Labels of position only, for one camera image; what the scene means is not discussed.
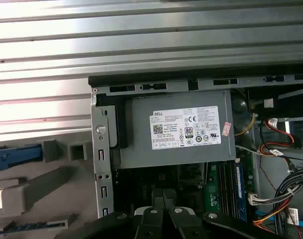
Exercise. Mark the hard disk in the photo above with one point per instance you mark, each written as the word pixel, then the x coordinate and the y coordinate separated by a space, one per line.
pixel 17 154

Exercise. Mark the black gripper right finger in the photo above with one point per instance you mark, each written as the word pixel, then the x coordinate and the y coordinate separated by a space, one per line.
pixel 186 224

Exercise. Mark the grey power supply unit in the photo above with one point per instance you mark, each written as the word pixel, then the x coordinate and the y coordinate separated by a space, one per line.
pixel 138 152

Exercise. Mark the green motherboard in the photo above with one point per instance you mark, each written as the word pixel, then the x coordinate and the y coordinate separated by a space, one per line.
pixel 213 196

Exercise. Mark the installed blue RAM stick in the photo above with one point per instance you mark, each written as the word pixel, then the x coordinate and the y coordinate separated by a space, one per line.
pixel 240 189

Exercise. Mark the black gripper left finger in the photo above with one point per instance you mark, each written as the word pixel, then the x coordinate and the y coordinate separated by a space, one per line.
pixel 151 224

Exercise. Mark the black open PC case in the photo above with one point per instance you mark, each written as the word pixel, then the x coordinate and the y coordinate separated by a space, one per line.
pixel 101 149

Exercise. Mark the loose blue RAM stick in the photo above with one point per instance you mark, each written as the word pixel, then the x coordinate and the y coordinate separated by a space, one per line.
pixel 24 227

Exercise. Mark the grey parts rack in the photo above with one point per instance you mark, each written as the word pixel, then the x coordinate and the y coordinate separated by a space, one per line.
pixel 54 179

